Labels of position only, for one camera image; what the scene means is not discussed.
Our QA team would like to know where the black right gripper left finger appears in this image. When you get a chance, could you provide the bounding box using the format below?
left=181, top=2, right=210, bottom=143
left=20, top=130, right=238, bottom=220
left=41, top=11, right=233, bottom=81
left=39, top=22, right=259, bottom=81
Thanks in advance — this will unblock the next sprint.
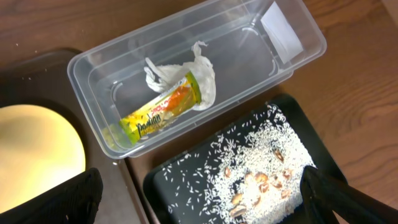
left=1, top=167, right=103, bottom=224

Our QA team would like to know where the clear plastic bin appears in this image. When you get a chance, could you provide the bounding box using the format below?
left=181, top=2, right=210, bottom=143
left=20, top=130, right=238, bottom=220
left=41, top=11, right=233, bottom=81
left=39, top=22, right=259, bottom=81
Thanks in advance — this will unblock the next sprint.
left=68, top=0, right=326, bottom=159

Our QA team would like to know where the black waste tray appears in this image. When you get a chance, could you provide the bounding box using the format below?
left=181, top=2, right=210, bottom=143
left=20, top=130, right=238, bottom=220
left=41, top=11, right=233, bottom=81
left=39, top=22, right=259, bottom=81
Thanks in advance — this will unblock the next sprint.
left=142, top=93, right=348, bottom=224

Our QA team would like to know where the white napkin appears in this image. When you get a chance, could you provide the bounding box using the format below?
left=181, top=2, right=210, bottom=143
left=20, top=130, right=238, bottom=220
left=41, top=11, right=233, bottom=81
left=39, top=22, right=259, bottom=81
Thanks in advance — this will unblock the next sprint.
left=144, top=41, right=216, bottom=111

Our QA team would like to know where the green orange snack wrapper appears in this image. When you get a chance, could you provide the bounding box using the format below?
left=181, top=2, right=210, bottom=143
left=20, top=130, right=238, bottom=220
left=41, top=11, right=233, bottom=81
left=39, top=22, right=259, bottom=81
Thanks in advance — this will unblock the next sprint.
left=119, top=72, right=201, bottom=144

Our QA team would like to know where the dark brown serving tray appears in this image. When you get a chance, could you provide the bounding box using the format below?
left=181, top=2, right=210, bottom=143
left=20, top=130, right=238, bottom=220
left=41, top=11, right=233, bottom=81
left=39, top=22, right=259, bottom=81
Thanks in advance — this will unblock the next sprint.
left=1, top=49, right=148, bottom=223

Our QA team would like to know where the yellow plate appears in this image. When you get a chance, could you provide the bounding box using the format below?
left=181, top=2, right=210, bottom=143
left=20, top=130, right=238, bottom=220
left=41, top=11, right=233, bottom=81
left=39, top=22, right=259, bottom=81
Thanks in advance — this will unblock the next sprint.
left=1, top=105, right=86, bottom=212

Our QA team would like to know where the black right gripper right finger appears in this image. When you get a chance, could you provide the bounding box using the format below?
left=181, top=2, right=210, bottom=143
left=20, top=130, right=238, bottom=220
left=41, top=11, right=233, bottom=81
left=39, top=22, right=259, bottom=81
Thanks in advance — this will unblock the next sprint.
left=300, top=166, right=397, bottom=223

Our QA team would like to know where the rice pile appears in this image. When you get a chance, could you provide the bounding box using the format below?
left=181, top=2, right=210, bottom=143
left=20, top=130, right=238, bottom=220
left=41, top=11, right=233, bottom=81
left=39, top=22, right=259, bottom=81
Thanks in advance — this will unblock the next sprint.
left=161, top=104, right=317, bottom=224

